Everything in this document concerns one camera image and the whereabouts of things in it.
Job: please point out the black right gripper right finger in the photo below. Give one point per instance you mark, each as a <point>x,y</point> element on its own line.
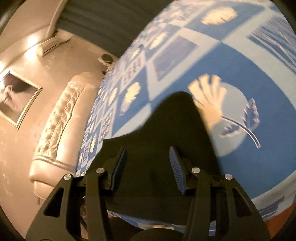
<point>220,209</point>

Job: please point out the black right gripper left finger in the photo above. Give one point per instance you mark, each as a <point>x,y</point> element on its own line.
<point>59,217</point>

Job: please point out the black pants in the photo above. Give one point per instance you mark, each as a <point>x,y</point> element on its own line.
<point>148,189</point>

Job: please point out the cream tufted headboard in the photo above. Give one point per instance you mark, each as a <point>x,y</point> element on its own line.
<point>57,151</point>

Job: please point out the dark round knee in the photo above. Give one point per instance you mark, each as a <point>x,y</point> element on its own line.
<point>158,234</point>

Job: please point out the small desk fan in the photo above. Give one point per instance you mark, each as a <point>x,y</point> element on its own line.
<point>107,60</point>

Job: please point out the blue patterned bed sheet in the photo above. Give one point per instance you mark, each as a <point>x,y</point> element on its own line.
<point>237,60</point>

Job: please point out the dark green curtain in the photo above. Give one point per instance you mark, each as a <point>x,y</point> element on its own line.
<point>111,25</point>

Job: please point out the framed wall picture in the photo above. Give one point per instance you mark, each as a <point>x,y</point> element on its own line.
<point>17,95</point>

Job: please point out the white wall air conditioner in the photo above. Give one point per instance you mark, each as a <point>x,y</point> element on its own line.
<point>49,45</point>

